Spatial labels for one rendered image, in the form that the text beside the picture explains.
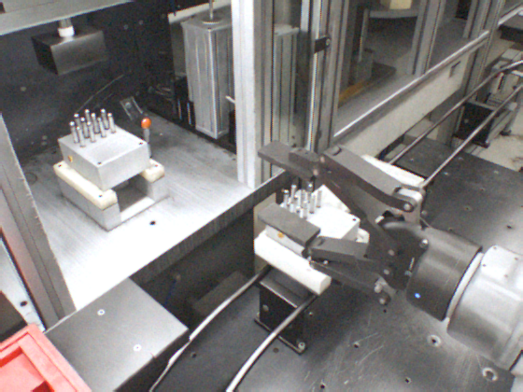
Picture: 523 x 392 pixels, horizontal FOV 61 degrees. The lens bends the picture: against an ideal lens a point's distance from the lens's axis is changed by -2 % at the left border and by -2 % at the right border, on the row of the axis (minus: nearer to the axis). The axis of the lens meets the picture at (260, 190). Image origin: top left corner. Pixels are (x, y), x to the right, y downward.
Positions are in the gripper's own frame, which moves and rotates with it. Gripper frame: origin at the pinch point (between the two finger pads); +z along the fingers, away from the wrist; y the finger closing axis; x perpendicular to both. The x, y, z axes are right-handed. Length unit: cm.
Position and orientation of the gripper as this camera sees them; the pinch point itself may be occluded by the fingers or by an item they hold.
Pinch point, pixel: (284, 189)
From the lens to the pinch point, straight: 49.5
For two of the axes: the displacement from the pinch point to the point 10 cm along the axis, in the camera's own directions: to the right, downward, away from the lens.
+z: -7.5, -4.1, 5.2
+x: -6.6, 4.6, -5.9
